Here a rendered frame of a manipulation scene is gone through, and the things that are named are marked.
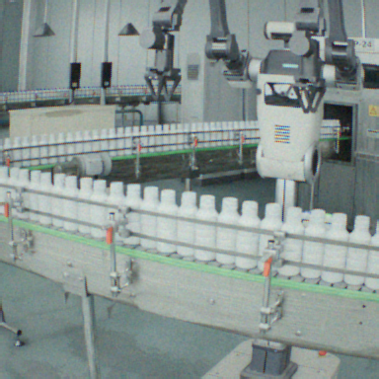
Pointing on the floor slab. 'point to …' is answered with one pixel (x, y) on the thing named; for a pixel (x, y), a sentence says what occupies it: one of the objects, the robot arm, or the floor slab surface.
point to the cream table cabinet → (60, 120)
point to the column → (28, 45)
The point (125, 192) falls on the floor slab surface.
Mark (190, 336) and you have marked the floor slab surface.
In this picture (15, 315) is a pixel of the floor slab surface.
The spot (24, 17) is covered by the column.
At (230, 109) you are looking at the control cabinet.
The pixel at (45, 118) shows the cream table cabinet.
